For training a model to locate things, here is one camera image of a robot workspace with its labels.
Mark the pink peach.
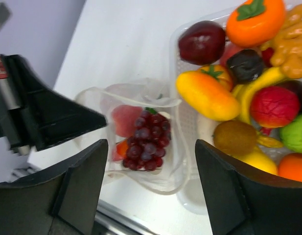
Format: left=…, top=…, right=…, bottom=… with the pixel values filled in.
left=111, top=105, right=143, bottom=138

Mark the purple grape bunch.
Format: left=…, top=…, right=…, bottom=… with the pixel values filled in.
left=122, top=110, right=171, bottom=171

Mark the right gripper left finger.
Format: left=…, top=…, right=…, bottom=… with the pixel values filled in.
left=0, top=139, right=108, bottom=235

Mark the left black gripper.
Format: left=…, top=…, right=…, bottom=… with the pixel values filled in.
left=0, top=55, right=107, bottom=155

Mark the dark purple plum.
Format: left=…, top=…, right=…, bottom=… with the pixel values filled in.
left=226, top=49, right=265, bottom=84

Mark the red orange bell pepper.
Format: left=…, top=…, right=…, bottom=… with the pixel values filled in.
left=112, top=139, right=129, bottom=162

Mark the clear zip top bag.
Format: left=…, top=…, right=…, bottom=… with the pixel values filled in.
left=75, top=78, right=190, bottom=195

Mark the white plastic food tray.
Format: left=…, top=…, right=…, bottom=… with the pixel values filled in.
left=169, top=4, right=302, bottom=215

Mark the dark red fig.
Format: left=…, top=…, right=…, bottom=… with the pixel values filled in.
left=277, top=80, right=302, bottom=113

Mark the white radish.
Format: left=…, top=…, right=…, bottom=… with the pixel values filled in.
left=197, top=114, right=219, bottom=145

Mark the orange tangerine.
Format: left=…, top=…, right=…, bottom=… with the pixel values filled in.
left=278, top=153, right=302, bottom=182

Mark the green chili pepper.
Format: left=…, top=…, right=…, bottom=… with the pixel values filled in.
left=144, top=104, right=158, bottom=115

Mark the dark red apple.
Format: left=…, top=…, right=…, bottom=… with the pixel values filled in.
left=178, top=21, right=226, bottom=66

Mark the yellow lemon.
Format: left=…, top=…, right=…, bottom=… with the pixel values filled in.
left=233, top=145, right=278, bottom=175

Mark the brown kiwi fruit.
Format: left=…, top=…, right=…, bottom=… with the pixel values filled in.
left=213, top=120, right=257, bottom=156

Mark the small orange pumpkin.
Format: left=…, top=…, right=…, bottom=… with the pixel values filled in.
left=197, top=64, right=234, bottom=92

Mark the yellow banana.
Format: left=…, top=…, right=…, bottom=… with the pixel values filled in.
left=232, top=67, right=288, bottom=124

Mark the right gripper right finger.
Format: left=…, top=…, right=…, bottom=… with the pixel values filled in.
left=195, top=140, right=302, bottom=235

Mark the aluminium mounting rail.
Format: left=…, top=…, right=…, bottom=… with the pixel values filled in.
left=8, top=159, right=176, bottom=235

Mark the yellow orange bell pepper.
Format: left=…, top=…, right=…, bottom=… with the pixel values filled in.
left=176, top=71, right=241, bottom=121

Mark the orange persimmon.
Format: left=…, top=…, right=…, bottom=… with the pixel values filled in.
left=226, top=0, right=286, bottom=48

